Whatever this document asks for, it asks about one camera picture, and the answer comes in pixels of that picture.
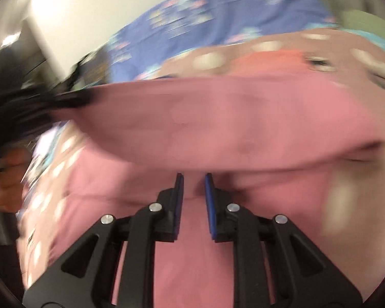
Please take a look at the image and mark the polka dot blanket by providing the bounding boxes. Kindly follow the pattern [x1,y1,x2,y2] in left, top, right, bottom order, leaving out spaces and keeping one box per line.
[16,28,385,284]

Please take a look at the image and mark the coral cloth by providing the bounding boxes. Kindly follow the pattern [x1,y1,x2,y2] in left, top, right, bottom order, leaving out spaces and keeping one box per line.
[237,49,312,78]

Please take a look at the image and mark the blue printed pillow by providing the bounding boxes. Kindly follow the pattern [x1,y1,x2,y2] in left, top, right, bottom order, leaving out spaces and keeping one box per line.
[107,0,338,82]

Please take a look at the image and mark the green pillow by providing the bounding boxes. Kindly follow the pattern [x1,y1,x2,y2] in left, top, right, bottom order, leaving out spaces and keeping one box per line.
[340,9,385,44]

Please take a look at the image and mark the person's left hand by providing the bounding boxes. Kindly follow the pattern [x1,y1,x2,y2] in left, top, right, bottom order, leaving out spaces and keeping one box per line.
[0,148,31,213]

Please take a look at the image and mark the dark furniture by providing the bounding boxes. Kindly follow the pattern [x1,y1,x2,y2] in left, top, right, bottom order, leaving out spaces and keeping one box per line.
[0,18,53,103]

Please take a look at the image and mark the turquoise cloth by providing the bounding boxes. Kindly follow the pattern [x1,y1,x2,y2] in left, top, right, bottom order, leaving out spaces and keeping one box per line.
[337,27,385,59]

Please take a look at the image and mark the pink garment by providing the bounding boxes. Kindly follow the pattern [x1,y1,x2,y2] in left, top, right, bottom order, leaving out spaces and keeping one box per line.
[50,73,385,308]

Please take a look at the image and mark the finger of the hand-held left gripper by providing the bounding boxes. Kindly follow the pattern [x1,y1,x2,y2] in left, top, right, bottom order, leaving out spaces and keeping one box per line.
[50,90,96,118]

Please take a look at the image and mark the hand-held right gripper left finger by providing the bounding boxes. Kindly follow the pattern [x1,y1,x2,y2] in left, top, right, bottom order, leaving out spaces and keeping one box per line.
[22,172,185,308]

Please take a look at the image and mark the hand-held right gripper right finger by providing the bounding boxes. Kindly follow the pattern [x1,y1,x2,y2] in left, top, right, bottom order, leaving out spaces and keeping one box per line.
[204,172,363,308]

